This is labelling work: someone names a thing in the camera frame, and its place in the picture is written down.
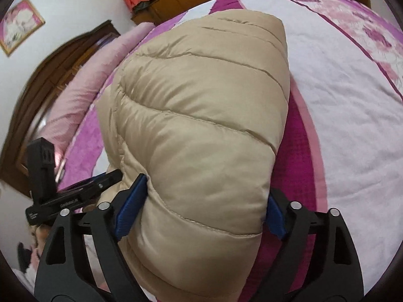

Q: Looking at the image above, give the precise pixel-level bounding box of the wooden headboard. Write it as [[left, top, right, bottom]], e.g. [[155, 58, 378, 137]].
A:
[[1, 20, 120, 197]]

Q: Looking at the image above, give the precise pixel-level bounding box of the pink rolled quilt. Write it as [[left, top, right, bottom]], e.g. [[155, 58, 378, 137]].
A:
[[40, 23, 154, 162]]

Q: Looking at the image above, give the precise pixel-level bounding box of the pink and white bedspread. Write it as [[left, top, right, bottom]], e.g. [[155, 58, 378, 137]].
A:
[[58, 0, 403, 296]]

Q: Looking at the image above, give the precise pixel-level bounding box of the framed flower picture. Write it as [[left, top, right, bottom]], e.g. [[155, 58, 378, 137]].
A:
[[1, 0, 46, 57]]

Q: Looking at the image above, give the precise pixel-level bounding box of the person left hand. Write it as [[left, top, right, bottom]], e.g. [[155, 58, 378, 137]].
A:
[[30, 224, 94, 258]]

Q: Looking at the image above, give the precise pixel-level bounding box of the beige puffer jacket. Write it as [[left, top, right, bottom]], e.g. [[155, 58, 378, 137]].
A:
[[96, 9, 290, 301]]

